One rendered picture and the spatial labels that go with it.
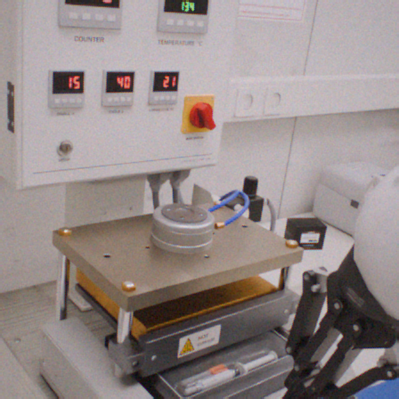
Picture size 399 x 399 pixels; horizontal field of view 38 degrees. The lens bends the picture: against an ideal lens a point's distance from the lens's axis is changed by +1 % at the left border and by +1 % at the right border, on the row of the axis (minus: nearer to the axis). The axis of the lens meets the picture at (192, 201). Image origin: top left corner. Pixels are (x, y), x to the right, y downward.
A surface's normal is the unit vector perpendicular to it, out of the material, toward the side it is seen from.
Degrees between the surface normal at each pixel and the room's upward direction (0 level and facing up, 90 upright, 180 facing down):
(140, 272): 0
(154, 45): 90
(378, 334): 90
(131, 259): 0
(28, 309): 0
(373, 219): 84
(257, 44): 90
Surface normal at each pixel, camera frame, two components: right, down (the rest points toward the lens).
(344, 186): -0.82, 0.04
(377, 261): -0.95, 0.09
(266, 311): 0.60, 0.35
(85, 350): 0.11, -0.93
